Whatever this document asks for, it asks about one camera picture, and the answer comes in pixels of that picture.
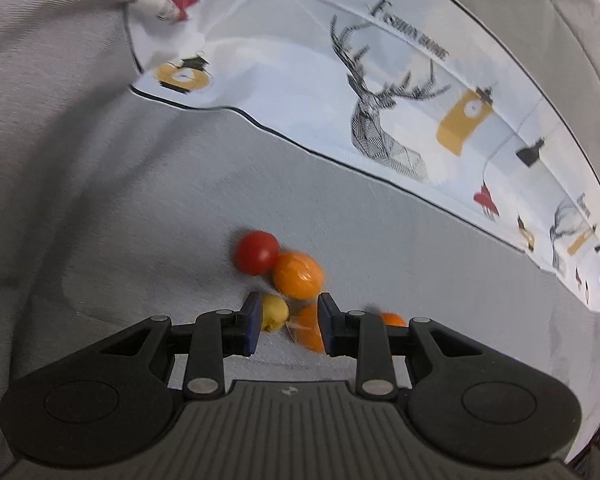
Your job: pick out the red tomato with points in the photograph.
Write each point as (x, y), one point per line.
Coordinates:
(256, 253)

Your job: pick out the white printed blanket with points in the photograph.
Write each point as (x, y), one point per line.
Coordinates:
(300, 55)

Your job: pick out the yellow lemon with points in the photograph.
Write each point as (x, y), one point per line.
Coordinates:
(274, 313)

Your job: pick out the large orange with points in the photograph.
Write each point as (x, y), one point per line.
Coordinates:
(298, 274)

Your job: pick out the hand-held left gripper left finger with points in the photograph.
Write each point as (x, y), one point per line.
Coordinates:
(251, 324)

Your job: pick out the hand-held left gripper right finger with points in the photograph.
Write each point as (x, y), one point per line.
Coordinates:
(324, 326)

